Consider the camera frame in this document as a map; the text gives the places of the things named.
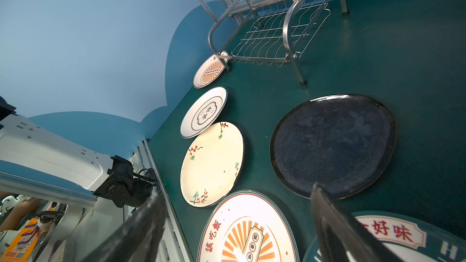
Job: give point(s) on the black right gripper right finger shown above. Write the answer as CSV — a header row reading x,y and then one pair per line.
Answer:
x,y
339,233

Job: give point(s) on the orange sunburst plate front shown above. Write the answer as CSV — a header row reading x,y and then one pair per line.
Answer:
x,y
247,226

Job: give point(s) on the orange sunburst plate by rack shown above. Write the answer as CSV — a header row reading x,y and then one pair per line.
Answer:
x,y
208,72

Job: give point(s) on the steel two-tier dish rack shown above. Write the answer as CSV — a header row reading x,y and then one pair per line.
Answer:
x,y
272,32

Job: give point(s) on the white plate with black motif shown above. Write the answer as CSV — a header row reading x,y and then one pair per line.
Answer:
x,y
203,112

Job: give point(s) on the orange printed package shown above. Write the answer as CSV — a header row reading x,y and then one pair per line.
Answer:
x,y
17,245

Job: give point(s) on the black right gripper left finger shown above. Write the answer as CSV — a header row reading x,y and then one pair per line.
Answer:
x,y
138,239

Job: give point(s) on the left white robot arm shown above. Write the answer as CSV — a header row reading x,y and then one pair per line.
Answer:
x,y
110,177

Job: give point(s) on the cream floral plate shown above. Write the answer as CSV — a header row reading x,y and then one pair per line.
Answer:
x,y
212,165

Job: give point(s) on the green rim Hao Wei plate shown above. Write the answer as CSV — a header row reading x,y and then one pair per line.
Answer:
x,y
411,239

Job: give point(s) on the dark blue speckled plate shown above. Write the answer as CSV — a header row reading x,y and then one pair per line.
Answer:
x,y
343,142

